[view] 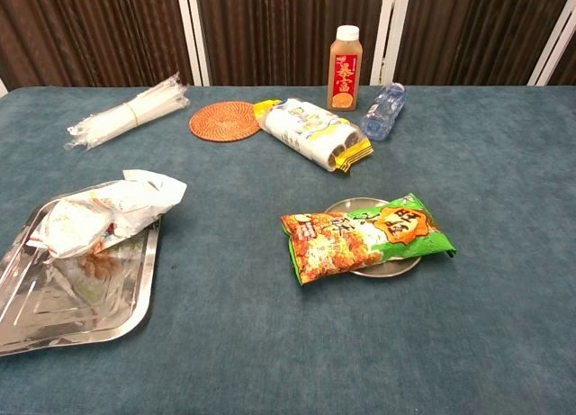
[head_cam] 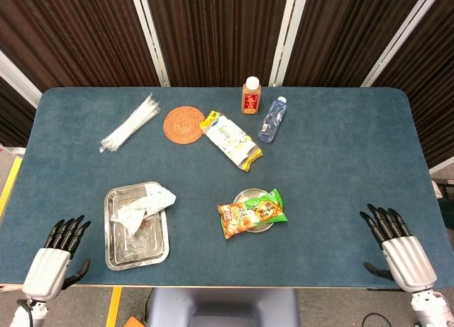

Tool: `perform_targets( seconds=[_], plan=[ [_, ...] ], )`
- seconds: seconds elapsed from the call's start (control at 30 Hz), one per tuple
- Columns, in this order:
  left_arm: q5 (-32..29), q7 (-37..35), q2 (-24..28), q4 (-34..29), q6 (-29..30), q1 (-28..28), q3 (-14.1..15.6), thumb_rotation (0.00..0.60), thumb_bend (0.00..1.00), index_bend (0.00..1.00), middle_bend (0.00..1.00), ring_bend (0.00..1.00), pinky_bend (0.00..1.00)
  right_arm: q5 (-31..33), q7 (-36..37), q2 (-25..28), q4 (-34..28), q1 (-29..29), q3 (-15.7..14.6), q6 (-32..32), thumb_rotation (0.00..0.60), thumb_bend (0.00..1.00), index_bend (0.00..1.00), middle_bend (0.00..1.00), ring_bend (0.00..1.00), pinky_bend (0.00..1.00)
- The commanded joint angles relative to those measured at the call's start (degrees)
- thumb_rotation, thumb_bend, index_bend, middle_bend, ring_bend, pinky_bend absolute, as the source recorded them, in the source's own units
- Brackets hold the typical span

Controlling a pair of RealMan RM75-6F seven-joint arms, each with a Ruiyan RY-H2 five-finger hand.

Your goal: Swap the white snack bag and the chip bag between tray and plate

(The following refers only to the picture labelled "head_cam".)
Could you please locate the white crinkled snack bag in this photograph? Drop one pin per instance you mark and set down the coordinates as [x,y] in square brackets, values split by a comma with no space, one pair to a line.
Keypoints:
[149,203]

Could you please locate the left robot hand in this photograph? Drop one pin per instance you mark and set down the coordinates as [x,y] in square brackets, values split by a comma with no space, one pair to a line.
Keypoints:
[48,270]

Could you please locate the orange floor object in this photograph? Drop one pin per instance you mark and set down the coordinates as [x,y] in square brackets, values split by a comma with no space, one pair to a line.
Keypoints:
[134,322]

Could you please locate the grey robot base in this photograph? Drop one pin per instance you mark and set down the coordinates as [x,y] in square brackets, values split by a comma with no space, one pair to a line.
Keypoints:
[223,305]

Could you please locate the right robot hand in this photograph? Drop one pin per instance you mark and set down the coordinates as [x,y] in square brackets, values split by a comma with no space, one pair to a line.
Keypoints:
[408,259]

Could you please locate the brown juice bottle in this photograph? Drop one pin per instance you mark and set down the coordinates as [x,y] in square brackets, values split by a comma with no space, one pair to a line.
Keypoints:
[251,100]

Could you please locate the brown folding screen panel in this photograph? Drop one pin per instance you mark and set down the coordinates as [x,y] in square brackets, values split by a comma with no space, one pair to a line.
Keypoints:
[432,75]
[347,32]
[220,32]
[78,32]

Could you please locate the yellow white packaged rolls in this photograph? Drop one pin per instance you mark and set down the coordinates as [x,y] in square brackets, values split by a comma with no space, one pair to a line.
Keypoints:
[230,139]

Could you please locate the green orange snack bag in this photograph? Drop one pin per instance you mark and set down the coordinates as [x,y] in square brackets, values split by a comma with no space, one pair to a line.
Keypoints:
[244,217]

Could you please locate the round metal plate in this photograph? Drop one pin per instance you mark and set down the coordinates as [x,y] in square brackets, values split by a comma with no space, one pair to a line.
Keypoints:
[250,194]

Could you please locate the orange woven coaster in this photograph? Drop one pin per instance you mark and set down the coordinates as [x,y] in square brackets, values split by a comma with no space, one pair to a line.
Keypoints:
[182,125]

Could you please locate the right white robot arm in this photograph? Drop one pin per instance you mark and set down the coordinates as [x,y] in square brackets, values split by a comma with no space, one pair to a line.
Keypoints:
[431,309]

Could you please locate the bundle of wrapped straws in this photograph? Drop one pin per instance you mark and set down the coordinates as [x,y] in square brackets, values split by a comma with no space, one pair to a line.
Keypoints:
[129,125]

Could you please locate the clear water bottle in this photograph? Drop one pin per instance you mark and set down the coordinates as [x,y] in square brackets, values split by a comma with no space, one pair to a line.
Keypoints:
[272,121]

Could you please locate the rectangular steel tray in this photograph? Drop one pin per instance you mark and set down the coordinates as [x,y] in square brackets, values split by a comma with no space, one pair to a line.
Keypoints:
[134,249]

